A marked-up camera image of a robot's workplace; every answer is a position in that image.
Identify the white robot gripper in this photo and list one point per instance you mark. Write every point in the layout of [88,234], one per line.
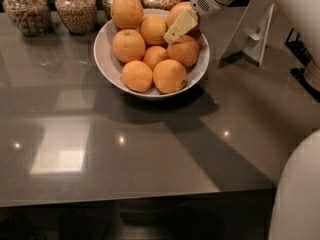
[204,1]

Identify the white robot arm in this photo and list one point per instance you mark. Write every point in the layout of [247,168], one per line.
[296,210]

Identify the small centre orange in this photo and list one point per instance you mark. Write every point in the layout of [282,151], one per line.
[154,55]

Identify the white standing card holder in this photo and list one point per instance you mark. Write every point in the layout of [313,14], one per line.
[251,33]

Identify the glass jar far left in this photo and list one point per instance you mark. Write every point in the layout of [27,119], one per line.
[30,17]

